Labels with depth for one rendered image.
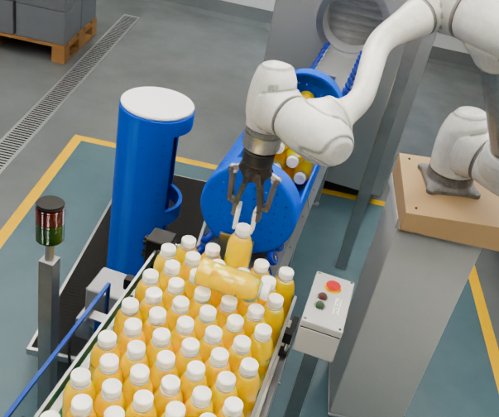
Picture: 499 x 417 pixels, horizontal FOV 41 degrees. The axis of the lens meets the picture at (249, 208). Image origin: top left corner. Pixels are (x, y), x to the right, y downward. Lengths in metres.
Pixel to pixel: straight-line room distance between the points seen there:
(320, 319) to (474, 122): 0.91
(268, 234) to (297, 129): 0.59
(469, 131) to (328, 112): 0.88
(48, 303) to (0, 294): 1.51
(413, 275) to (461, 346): 1.12
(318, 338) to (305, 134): 0.50
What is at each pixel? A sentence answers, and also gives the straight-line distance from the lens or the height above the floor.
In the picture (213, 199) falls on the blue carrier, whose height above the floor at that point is 1.10.
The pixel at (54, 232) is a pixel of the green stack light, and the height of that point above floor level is 1.20.
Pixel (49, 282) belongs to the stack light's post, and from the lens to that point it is 1.64.
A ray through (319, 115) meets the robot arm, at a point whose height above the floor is 1.57.
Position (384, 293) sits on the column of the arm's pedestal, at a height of 0.68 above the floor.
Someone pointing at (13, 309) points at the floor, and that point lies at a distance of 3.11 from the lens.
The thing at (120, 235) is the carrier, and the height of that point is 0.48.
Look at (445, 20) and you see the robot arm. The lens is 1.74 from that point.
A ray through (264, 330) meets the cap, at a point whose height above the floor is 1.08.
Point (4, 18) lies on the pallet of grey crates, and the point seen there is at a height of 0.26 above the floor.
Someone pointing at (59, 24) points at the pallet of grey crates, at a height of 0.31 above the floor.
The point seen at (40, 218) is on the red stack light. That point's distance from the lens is 1.53.
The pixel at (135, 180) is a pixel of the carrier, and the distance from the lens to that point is 2.57.
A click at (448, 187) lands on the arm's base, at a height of 1.11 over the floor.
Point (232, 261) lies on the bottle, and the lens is 1.71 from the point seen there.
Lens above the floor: 2.12
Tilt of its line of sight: 33 degrees down
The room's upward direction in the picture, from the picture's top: 12 degrees clockwise
